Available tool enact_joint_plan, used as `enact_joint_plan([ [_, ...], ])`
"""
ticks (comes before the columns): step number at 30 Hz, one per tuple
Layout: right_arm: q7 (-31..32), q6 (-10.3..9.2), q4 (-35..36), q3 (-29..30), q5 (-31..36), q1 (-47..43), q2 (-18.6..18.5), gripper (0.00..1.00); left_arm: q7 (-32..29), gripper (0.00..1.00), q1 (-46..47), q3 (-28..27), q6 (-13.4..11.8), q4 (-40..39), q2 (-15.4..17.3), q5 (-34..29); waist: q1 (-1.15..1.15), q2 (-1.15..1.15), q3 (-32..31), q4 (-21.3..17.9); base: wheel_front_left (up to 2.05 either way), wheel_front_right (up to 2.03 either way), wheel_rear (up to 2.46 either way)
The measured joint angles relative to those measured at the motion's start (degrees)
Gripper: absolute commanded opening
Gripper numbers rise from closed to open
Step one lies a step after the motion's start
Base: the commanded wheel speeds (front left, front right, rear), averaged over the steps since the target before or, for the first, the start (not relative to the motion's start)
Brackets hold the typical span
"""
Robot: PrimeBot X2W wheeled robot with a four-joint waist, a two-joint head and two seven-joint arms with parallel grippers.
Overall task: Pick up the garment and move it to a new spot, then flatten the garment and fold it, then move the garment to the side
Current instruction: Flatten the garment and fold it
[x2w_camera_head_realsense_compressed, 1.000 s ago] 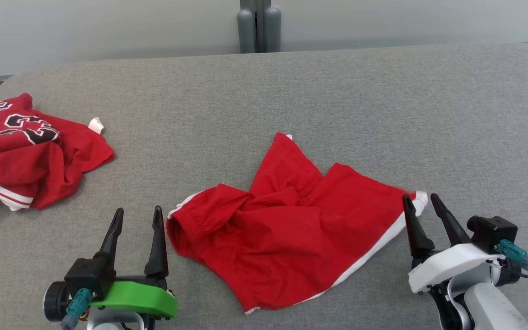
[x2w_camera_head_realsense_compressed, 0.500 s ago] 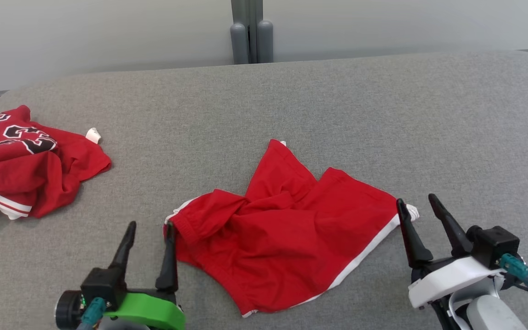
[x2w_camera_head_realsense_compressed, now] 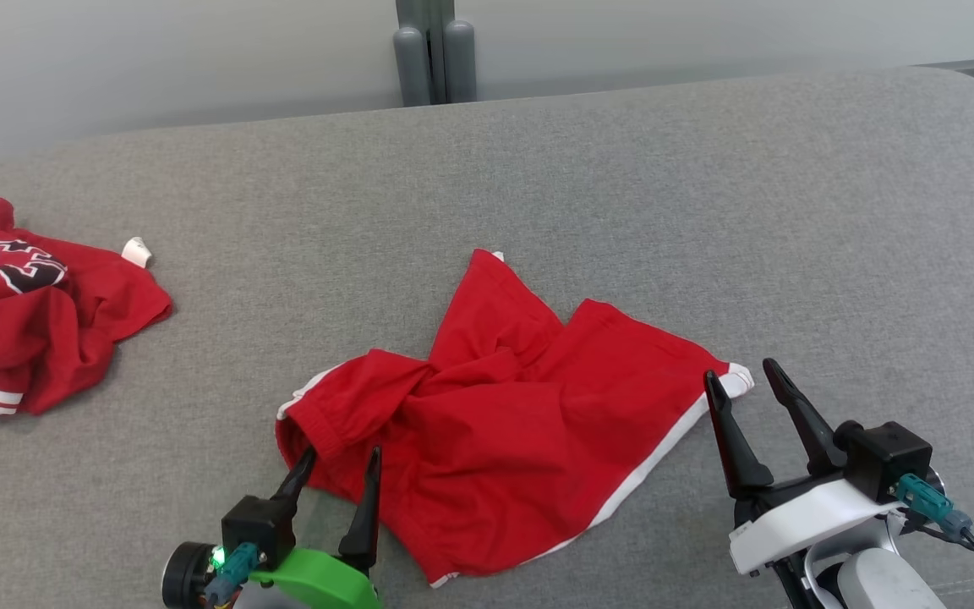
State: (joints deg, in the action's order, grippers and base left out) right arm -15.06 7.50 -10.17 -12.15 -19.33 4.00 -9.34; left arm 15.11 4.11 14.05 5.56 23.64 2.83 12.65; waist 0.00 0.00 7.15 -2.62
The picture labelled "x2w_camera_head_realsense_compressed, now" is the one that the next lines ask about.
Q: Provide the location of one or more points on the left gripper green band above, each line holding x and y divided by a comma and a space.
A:
318, 584

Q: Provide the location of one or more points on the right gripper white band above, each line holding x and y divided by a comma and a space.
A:
808, 516

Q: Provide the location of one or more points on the plain red shorts white trim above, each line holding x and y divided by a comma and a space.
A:
521, 423

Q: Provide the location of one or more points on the red jersey black white print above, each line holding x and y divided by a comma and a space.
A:
30, 330

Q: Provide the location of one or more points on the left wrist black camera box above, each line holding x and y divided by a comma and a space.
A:
259, 524

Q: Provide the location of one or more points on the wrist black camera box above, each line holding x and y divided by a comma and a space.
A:
259, 524
889, 457

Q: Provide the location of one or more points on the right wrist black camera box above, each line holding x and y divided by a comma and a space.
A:
889, 457

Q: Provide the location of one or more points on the grey wall pillar fixture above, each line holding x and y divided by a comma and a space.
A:
435, 59

